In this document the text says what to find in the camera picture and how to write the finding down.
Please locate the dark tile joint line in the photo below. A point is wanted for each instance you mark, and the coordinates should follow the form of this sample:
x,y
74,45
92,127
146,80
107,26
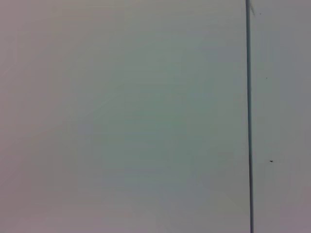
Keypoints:
x,y
249,97

